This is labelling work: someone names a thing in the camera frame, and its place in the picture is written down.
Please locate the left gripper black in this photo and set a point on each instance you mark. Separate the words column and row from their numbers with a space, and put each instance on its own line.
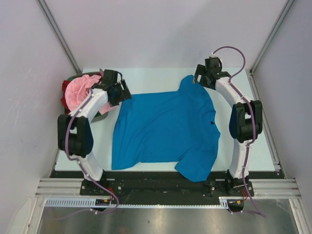
column 125, row 93

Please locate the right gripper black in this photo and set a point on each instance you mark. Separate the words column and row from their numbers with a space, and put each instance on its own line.
column 202, row 70

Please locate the blue t shirt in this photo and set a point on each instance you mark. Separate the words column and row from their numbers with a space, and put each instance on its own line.
column 177, row 126

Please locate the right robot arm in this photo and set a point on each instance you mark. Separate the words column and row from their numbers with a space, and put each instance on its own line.
column 245, row 124

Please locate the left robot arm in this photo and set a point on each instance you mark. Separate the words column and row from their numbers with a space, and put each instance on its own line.
column 74, row 131

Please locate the pink t shirt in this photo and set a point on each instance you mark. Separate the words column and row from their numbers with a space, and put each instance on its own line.
column 77, row 90

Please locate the red t shirt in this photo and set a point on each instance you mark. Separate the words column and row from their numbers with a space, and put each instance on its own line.
column 63, row 99

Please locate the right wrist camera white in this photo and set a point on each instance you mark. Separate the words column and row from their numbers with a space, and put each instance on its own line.
column 212, row 55

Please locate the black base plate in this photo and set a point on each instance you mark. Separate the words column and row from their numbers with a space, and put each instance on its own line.
column 159, row 186

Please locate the white cable duct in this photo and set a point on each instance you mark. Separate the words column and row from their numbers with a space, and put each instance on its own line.
column 203, row 203

